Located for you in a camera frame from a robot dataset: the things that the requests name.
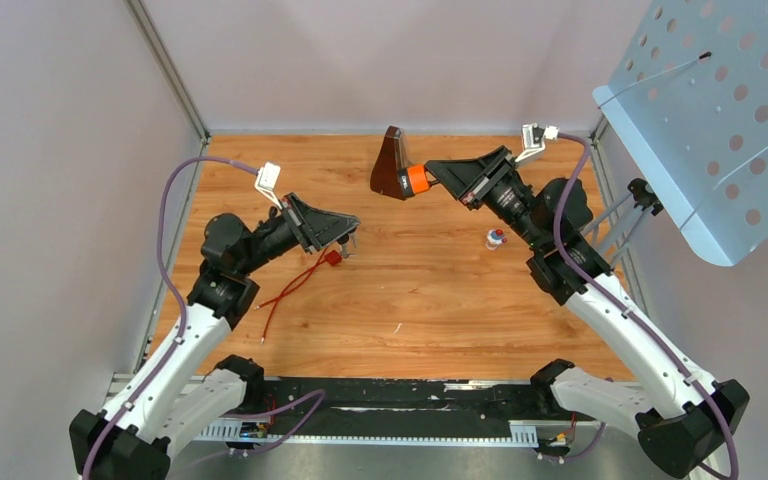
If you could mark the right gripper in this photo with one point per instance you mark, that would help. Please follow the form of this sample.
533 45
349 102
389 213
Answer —
468 179

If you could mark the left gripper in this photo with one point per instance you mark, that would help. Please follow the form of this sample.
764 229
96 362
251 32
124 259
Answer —
313 228

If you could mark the orange black padlock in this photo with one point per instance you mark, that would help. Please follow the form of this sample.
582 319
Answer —
411 181

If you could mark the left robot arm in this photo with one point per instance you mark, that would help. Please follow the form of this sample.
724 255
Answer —
138 433

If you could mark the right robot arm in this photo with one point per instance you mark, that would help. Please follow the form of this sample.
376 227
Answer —
681 414

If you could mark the brown wooden metronome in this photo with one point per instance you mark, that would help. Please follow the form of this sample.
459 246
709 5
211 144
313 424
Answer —
389 176

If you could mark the blue perforated metal stand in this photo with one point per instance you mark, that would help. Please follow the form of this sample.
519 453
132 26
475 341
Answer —
689 101

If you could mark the red cable lock upper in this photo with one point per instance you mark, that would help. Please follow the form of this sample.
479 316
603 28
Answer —
345 245

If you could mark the red cable lock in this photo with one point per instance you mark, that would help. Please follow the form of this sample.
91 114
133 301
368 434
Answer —
345 245
331 258

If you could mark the red cable lock lower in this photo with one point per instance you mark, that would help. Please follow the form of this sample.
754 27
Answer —
331 258

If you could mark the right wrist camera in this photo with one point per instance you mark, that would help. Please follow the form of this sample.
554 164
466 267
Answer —
534 142

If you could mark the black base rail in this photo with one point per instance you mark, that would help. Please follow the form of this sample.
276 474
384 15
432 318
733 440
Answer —
373 397

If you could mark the white cable duct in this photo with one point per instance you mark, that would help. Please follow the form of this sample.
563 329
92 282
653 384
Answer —
418 428

